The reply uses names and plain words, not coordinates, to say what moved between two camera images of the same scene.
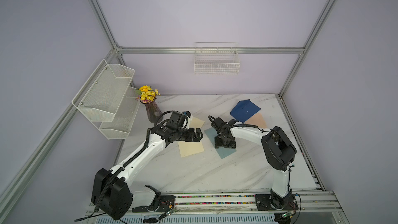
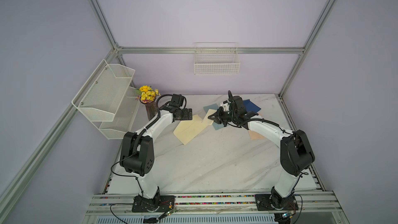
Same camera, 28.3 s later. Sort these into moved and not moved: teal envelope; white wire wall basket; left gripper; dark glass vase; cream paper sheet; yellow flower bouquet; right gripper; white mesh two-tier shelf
Moved: left gripper; teal envelope; cream paper sheet; right gripper
Not moved: white wire wall basket; white mesh two-tier shelf; dark glass vase; yellow flower bouquet
